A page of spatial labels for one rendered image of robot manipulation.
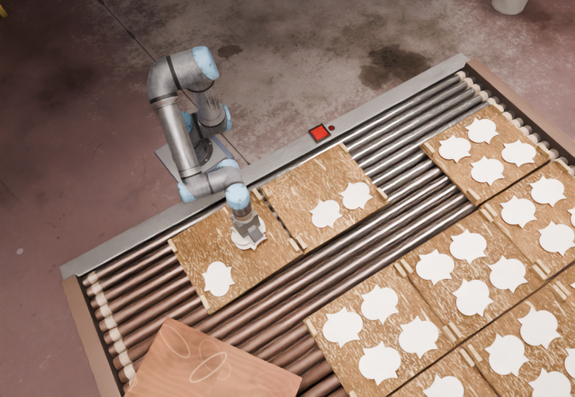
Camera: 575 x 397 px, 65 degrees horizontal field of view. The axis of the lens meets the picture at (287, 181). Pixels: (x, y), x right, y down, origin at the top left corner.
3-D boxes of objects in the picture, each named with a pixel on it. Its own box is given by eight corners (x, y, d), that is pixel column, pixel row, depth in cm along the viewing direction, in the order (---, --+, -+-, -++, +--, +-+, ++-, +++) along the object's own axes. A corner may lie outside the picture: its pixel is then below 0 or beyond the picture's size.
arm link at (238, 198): (244, 177, 149) (251, 198, 145) (248, 192, 159) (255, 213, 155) (221, 185, 148) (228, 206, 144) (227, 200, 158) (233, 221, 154)
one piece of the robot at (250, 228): (245, 234, 153) (251, 251, 167) (265, 219, 156) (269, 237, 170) (225, 210, 158) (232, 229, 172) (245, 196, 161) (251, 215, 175)
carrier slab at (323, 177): (259, 189, 189) (259, 187, 188) (340, 145, 198) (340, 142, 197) (305, 255, 174) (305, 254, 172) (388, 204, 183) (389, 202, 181)
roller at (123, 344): (111, 346, 165) (105, 345, 160) (506, 114, 208) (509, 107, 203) (115, 358, 163) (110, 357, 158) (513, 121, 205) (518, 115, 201)
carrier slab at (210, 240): (168, 242, 179) (167, 240, 178) (255, 190, 189) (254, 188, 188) (210, 316, 164) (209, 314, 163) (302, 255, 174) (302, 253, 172)
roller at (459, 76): (85, 280, 178) (80, 275, 174) (460, 74, 221) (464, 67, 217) (89, 290, 176) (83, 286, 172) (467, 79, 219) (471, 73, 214)
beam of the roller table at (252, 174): (65, 271, 182) (57, 266, 177) (457, 60, 228) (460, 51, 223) (71, 288, 178) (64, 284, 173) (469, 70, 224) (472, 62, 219)
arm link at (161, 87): (130, 63, 142) (182, 207, 149) (163, 53, 143) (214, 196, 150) (137, 68, 153) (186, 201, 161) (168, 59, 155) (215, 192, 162)
